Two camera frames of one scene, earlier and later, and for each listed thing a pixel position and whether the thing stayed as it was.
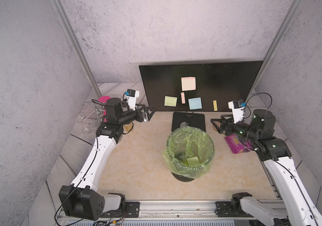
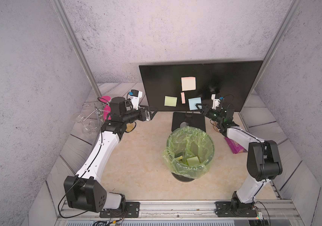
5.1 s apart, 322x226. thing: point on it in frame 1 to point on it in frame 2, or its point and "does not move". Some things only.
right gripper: (230, 123) to (204, 105)
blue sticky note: (195, 103) does not move
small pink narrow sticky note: (183, 98) does not move
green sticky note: (170, 100) does not move
